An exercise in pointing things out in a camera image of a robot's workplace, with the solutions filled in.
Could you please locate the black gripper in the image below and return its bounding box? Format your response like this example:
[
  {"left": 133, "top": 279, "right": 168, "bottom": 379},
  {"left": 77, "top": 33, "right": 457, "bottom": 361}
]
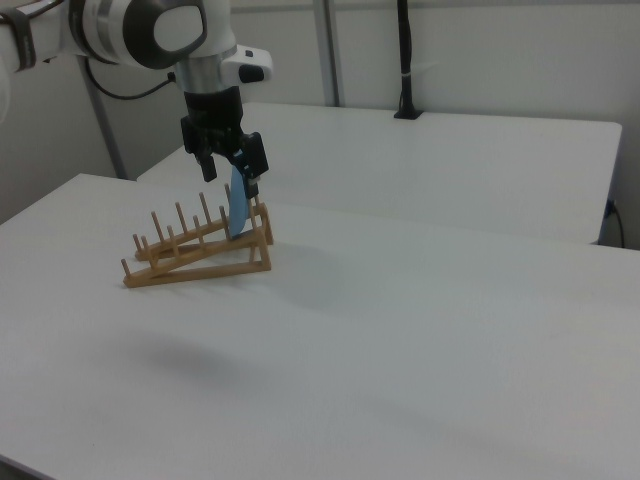
[{"left": 179, "top": 87, "right": 271, "bottom": 199}]

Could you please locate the blue round plate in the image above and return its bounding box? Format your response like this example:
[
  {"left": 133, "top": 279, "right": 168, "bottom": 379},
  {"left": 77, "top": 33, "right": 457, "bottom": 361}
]
[{"left": 227, "top": 166, "right": 252, "bottom": 241}]

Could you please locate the wooden plate rack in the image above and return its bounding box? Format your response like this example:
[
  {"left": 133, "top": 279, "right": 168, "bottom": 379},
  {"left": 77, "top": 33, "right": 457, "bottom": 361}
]
[{"left": 119, "top": 182, "right": 276, "bottom": 292}]

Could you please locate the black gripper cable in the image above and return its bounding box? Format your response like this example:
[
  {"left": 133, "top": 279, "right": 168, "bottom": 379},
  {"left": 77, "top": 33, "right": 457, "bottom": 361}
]
[{"left": 82, "top": 57, "right": 179, "bottom": 102}]

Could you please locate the grey aluminium frame post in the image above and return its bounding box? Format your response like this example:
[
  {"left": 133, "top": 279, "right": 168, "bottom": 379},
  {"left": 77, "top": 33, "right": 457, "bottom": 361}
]
[{"left": 310, "top": 0, "right": 347, "bottom": 108}]

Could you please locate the black camera pole with base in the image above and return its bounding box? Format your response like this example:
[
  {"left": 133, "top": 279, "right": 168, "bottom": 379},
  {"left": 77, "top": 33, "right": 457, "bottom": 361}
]
[{"left": 393, "top": 0, "right": 426, "bottom": 121}]

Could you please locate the black strap on arm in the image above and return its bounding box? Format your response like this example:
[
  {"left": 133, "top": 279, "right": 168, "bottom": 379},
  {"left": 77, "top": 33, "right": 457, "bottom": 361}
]
[{"left": 0, "top": 8, "right": 37, "bottom": 74}]

